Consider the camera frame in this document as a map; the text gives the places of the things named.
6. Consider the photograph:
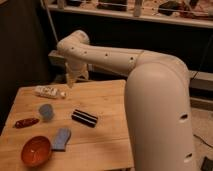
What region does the dark red oblong object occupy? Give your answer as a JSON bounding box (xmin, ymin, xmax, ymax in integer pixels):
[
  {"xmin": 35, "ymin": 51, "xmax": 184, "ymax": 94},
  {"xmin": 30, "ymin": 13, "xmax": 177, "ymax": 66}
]
[{"xmin": 14, "ymin": 118, "xmax": 39, "ymax": 129}]

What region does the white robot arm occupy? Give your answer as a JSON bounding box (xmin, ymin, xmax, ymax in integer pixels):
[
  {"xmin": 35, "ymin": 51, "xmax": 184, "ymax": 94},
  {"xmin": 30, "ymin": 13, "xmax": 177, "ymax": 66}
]
[{"xmin": 57, "ymin": 30, "xmax": 197, "ymax": 171}]

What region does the wooden table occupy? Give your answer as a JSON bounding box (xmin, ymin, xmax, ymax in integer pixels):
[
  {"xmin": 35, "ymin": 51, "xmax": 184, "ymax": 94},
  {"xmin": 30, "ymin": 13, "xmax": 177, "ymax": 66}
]
[{"xmin": 0, "ymin": 80, "xmax": 133, "ymax": 171}]

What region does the black white striped block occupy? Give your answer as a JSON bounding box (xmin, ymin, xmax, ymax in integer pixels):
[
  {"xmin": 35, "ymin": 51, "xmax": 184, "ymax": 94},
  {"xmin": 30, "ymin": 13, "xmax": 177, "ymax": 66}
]
[{"xmin": 71, "ymin": 110, "xmax": 98, "ymax": 128}]

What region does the metal pole stand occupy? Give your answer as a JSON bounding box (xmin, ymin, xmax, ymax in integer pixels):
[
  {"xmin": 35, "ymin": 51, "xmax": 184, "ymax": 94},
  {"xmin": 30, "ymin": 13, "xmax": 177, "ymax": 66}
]
[{"xmin": 42, "ymin": 0, "xmax": 59, "ymax": 49}]

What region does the blue oven mitt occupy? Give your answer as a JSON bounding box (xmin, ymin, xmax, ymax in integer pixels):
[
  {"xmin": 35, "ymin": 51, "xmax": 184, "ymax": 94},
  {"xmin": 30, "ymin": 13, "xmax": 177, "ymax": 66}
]
[{"xmin": 52, "ymin": 128, "xmax": 71, "ymax": 151}]

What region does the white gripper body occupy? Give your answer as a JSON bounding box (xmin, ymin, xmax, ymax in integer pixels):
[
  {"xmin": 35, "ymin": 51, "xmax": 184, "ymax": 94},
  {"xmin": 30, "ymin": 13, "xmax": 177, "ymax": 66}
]
[{"xmin": 65, "ymin": 62, "xmax": 88, "ymax": 80}]

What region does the white wall shelf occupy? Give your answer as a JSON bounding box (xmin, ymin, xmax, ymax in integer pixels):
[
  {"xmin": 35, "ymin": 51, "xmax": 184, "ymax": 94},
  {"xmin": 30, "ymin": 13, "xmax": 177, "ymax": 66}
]
[{"xmin": 43, "ymin": 0, "xmax": 213, "ymax": 29}]

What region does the orange bowl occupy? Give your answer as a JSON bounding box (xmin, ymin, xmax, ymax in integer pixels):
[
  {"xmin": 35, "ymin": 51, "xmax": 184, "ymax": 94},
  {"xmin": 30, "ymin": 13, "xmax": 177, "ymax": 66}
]
[{"xmin": 21, "ymin": 136, "xmax": 51, "ymax": 167}]

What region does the white plastic bottle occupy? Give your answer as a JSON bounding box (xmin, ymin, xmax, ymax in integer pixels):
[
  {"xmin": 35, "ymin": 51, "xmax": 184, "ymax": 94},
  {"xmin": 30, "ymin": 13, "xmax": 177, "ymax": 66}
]
[{"xmin": 34, "ymin": 86, "xmax": 66, "ymax": 99}]

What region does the blue plastic cup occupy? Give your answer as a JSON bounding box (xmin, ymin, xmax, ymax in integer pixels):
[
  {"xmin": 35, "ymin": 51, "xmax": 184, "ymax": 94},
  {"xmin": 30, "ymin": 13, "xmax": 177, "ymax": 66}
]
[{"xmin": 39, "ymin": 104, "xmax": 54, "ymax": 121}]

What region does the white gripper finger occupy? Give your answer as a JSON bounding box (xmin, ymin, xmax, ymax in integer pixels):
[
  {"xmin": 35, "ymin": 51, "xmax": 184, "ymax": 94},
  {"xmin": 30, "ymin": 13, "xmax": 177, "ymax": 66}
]
[
  {"xmin": 66, "ymin": 74, "xmax": 76, "ymax": 88},
  {"xmin": 82, "ymin": 71, "xmax": 89, "ymax": 81}
]

